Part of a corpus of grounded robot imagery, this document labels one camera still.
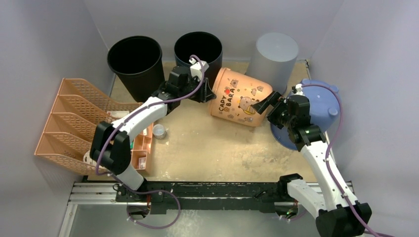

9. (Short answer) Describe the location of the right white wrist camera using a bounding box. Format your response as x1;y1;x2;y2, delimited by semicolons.
291;83;304;96

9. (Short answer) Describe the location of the orange capybara plastic bucket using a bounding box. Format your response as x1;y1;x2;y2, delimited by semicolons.
209;68;273;127

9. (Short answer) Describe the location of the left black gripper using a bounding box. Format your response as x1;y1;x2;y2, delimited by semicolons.
179;76;215;104

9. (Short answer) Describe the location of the orange mesh file organizer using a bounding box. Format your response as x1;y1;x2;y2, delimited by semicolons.
35;79;140;175

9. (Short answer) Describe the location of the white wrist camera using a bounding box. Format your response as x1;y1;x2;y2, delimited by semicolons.
190;59;209;79
291;83;304;96

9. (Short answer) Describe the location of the blue plastic bucket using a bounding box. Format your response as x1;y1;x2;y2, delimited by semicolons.
270;79;340;151

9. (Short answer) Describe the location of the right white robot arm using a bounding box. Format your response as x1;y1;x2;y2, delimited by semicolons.
252;92;372;237

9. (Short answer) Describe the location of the black ribbed plastic bin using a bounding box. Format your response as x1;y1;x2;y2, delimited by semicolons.
107;36;165;102

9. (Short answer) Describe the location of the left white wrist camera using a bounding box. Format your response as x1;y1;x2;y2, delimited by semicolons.
190;59;209;79

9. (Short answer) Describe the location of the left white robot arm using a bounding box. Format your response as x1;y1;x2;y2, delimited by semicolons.
89;62;216;202

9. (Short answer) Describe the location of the small clear round container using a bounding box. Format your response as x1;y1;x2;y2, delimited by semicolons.
152;124;167;139

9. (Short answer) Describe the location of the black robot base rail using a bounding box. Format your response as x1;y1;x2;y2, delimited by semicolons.
113;181;304;219

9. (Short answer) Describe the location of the dark navy cylindrical bin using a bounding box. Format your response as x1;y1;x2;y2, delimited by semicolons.
174;32;223;79

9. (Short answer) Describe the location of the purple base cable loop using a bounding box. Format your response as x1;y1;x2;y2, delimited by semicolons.
126;191;182;230

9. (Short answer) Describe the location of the white labelled card pack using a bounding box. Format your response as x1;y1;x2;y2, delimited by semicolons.
107;111;129;119

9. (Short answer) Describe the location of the white grey cylindrical bin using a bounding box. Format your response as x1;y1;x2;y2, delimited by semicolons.
246;32;299;94

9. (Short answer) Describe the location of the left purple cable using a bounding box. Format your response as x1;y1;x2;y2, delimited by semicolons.
95;54;206;177

